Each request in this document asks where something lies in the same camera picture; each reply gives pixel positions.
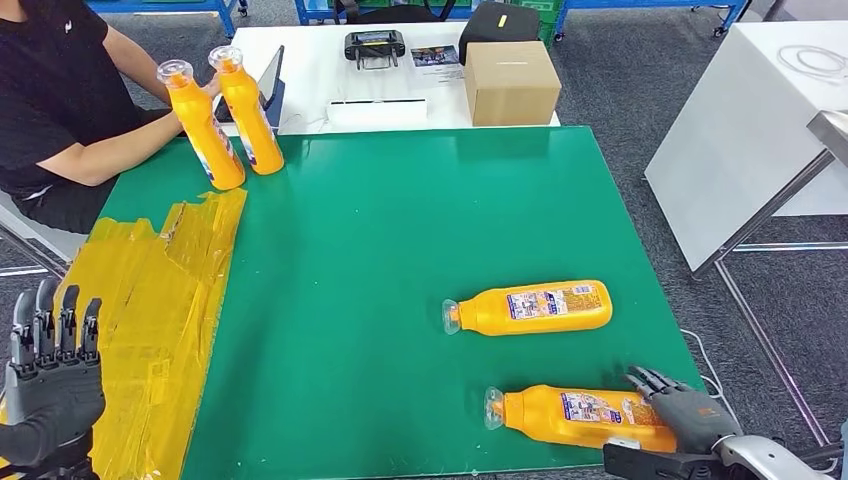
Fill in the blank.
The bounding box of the long white box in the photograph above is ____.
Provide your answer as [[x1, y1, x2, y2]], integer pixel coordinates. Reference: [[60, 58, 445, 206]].
[[325, 99, 429, 130]]

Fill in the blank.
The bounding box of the steel table frame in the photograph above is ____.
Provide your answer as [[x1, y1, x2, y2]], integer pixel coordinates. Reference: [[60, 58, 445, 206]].
[[688, 109, 848, 465]]

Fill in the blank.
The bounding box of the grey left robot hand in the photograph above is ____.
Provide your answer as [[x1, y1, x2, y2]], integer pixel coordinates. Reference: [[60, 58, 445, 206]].
[[0, 278, 107, 468]]

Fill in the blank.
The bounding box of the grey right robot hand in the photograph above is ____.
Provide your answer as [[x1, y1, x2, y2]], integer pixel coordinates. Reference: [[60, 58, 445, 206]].
[[624, 366, 743, 455]]

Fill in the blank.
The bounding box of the black bag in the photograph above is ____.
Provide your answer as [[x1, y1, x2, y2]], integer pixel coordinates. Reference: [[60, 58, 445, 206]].
[[458, 1, 543, 66]]

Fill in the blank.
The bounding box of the tablet in blue case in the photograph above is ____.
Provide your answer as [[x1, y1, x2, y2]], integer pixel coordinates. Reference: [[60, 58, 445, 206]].
[[256, 44, 287, 134]]

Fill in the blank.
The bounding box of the coiled white cable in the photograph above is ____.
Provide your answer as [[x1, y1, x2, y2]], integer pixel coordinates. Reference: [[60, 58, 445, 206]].
[[776, 44, 848, 84]]

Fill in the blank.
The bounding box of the green work table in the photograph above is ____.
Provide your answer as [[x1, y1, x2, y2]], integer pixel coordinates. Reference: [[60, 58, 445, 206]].
[[99, 125, 705, 480]]

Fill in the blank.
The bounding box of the short blue metal rack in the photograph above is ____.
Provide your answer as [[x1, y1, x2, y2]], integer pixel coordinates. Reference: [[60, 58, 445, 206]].
[[86, 0, 238, 38]]

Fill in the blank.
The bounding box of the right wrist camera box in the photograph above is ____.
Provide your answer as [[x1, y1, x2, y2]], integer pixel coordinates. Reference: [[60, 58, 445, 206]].
[[602, 437, 717, 480]]

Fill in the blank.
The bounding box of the printed leaflet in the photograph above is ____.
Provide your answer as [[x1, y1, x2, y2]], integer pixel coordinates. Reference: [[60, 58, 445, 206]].
[[410, 44, 465, 84]]

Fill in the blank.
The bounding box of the black remote controller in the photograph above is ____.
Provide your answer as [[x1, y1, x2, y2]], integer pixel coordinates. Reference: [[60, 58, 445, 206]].
[[343, 29, 407, 71]]

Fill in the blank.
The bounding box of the long blue metal rack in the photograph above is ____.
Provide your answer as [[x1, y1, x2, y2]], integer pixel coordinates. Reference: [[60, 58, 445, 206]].
[[293, 0, 750, 38]]

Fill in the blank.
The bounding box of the white tilted table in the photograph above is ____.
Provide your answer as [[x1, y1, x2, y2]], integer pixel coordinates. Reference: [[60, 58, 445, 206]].
[[644, 19, 848, 274]]

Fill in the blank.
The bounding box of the orange detergent bottle clear cap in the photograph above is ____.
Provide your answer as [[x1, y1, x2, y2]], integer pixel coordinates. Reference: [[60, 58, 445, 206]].
[[483, 384, 678, 454], [441, 279, 614, 338], [156, 59, 247, 192], [207, 44, 286, 177]]

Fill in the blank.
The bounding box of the brown cardboard box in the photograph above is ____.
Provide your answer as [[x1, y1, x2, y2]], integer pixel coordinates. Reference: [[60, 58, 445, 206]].
[[463, 40, 563, 128]]

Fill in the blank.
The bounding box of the white desk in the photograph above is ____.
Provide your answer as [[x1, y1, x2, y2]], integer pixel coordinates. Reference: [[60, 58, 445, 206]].
[[218, 21, 561, 137]]

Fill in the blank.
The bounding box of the person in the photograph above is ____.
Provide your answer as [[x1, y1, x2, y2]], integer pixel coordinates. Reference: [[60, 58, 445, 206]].
[[0, 0, 223, 234]]

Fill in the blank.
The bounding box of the white chair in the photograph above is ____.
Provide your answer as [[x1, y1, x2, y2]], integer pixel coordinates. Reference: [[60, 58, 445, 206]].
[[0, 192, 91, 276]]

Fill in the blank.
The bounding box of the green plastic crate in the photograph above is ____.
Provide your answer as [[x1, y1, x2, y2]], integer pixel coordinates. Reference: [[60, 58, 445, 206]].
[[536, 0, 561, 48]]

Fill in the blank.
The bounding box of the yellow taped sheet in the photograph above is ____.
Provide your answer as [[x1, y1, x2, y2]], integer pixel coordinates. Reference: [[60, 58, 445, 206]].
[[0, 188, 248, 480]]

